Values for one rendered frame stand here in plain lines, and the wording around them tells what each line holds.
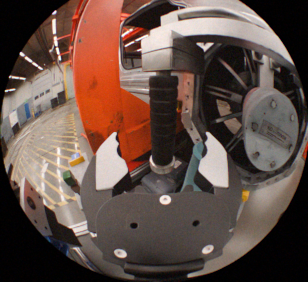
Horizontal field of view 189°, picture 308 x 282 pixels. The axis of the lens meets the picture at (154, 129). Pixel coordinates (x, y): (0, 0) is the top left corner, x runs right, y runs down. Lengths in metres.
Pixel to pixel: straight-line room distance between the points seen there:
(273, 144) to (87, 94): 0.44
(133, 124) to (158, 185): 0.33
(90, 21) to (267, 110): 0.49
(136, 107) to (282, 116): 0.47
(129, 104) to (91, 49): 0.27
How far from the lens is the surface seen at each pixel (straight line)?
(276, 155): 0.20
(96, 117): 0.37
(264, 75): 0.32
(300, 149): 0.45
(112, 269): 0.81
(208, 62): 0.42
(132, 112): 0.45
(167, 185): 0.57
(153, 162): 0.18
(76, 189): 0.43
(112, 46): 0.39
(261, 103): 0.16
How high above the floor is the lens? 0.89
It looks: 29 degrees down
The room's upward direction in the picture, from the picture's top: 1 degrees counter-clockwise
